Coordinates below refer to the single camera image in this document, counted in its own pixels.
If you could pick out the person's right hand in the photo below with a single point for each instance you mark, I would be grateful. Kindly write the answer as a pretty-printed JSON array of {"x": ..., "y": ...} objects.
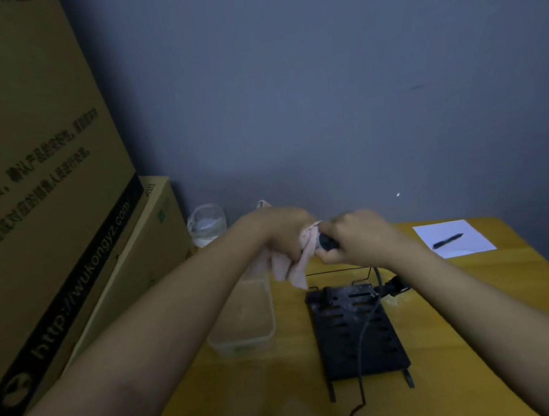
[{"x": 362, "y": 238}]

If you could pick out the person's left hand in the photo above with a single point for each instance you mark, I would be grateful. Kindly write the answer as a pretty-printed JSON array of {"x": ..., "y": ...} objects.
[{"x": 277, "y": 234}]

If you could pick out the person's right fingers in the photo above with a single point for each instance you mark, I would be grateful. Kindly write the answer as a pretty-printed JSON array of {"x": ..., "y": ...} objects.
[{"x": 332, "y": 255}]

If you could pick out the pink cleaning cloth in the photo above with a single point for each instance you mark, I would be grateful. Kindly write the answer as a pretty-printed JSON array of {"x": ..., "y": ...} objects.
[{"x": 295, "y": 265}]

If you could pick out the person's right forearm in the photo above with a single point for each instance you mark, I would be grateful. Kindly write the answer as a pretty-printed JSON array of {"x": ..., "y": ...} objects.
[{"x": 489, "y": 325}]

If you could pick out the person's left forearm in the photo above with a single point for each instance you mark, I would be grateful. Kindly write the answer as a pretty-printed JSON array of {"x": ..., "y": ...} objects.
[{"x": 138, "y": 354}]

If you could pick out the black perforated metal stand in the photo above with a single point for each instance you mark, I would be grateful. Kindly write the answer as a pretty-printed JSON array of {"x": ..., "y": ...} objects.
[{"x": 357, "y": 333}]

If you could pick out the clear plastic container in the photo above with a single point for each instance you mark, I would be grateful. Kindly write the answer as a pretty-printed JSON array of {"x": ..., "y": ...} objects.
[{"x": 244, "y": 319}]

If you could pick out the black pen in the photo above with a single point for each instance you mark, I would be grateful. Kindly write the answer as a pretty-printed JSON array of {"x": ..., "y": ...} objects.
[{"x": 448, "y": 240}]

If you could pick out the white paper sheet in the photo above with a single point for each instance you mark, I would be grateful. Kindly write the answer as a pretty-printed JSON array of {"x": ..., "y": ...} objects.
[{"x": 454, "y": 238}]

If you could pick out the clear plastic water bottle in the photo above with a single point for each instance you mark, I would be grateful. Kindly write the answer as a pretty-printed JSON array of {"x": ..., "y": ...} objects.
[{"x": 206, "y": 226}]

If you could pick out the small brown cardboard box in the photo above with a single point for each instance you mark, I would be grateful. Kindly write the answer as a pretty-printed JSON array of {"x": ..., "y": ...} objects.
[{"x": 139, "y": 262}]

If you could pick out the large brown cardboard box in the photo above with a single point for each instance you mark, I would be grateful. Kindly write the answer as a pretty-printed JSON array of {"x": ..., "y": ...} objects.
[{"x": 26, "y": 190}]

